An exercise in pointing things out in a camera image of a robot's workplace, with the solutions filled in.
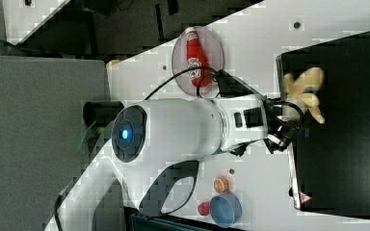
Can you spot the strawberry toy near bowl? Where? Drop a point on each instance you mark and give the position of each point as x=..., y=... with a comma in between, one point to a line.
x=204, y=208

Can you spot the grey round plate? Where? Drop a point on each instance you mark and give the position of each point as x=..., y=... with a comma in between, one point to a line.
x=213, y=51

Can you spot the black toaster oven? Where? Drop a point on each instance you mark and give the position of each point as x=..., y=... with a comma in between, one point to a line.
x=332, y=159

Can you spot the black cylinder pot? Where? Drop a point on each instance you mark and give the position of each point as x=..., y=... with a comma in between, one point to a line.
x=101, y=113

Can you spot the yellow plush banana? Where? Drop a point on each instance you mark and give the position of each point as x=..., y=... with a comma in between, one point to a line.
x=302, y=91

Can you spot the orange slice toy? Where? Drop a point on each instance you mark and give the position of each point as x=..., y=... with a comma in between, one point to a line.
x=221, y=184

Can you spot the blue bowl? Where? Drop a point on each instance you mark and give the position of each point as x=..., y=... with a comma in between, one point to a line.
x=225, y=209

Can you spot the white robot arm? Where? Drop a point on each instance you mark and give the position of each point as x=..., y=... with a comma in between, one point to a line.
x=154, y=144

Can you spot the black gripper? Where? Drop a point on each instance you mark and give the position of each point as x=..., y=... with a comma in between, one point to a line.
x=280, y=132

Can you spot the red plush ketchup bottle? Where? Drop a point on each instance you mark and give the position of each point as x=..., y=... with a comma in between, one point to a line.
x=195, y=57

